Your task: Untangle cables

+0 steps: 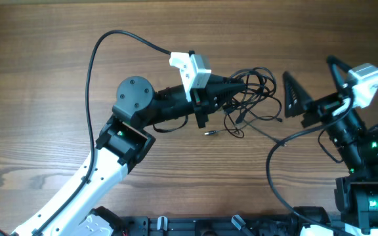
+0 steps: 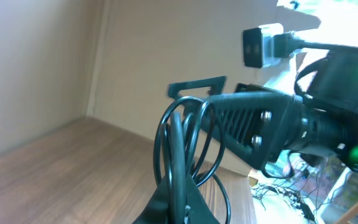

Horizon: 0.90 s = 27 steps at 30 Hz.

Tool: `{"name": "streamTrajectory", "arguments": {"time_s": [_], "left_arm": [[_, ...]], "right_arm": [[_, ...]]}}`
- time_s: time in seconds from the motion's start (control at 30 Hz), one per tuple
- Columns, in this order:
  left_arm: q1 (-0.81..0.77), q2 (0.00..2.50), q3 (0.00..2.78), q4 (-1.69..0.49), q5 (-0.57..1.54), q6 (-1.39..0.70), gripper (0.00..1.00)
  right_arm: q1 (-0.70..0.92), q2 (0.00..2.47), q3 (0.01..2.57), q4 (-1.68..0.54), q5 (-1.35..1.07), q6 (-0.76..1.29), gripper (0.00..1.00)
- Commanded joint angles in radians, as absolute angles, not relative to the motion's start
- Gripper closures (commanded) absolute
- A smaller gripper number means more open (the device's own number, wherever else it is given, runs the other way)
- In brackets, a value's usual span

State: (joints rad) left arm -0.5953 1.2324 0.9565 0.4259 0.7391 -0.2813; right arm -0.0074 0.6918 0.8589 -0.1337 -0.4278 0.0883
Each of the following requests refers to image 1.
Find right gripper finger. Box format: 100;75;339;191
282;71;313;118
326;55;352;93

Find black usb cables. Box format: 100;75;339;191
203;66;287;147

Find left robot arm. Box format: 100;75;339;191
12;75;246;235

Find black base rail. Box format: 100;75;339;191
113;215;303;236

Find left camera cable black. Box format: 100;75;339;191
31;29;173;236

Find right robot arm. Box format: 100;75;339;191
282;56;378;235

